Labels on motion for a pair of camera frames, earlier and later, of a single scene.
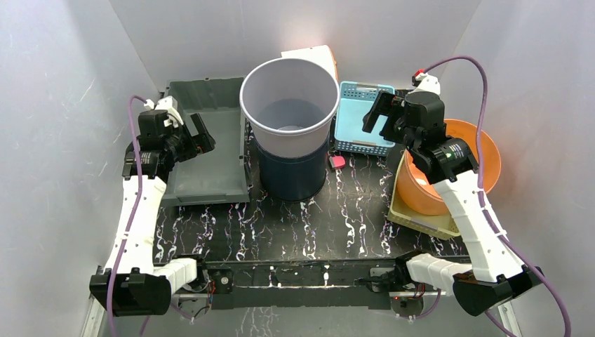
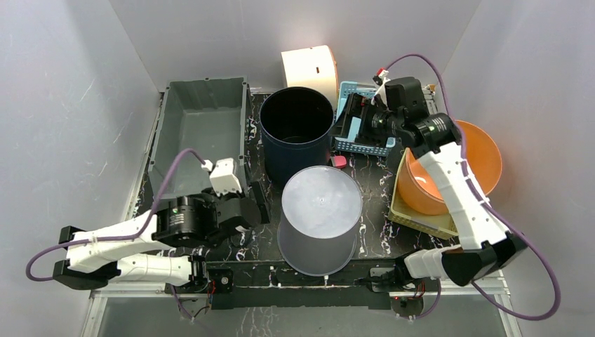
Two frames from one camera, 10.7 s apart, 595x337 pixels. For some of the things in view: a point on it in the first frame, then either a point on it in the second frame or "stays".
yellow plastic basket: (438, 226) stays
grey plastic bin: (217, 173) stays
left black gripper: (204, 142) -> (260, 196)
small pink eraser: (337, 161) stays
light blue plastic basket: (354, 101) stays
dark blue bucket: (293, 179) -> (297, 124)
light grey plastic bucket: (290, 104) -> (321, 208)
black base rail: (362, 283) stays
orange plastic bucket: (416, 188) stays
